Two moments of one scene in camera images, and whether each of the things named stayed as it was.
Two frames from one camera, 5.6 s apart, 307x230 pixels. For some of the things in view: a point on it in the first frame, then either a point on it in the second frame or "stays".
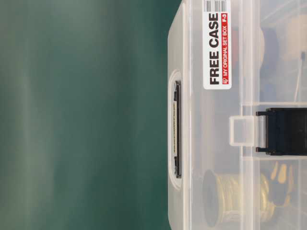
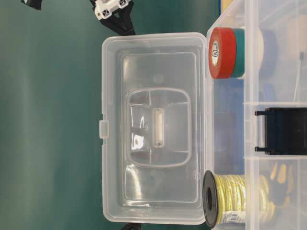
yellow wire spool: (242, 198) stays
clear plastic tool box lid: (213, 92) -> (154, 128)
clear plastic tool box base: (273, 75) stays
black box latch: (286, 131) stays
